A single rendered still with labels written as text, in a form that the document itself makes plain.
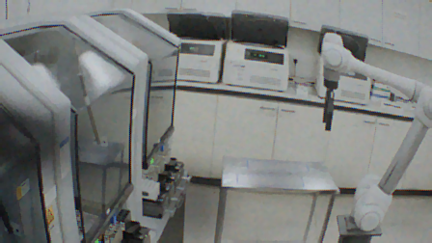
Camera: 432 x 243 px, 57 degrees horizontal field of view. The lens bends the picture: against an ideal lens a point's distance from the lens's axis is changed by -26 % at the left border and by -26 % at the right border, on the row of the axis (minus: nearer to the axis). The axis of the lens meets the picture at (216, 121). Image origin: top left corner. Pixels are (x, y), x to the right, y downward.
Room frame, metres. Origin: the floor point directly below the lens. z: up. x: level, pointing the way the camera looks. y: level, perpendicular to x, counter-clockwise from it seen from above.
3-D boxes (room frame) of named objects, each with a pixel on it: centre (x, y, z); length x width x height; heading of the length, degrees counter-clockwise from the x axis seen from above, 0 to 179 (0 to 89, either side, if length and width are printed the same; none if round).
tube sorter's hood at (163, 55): (2.30, 0.49, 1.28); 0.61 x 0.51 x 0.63; 175
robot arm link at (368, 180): (2.05, -0.79, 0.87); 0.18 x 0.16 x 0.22; 169
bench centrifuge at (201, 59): (4.66, 0.26, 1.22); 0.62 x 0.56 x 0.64; 173
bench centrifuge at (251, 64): (4.61, -0.32, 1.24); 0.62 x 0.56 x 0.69; 175
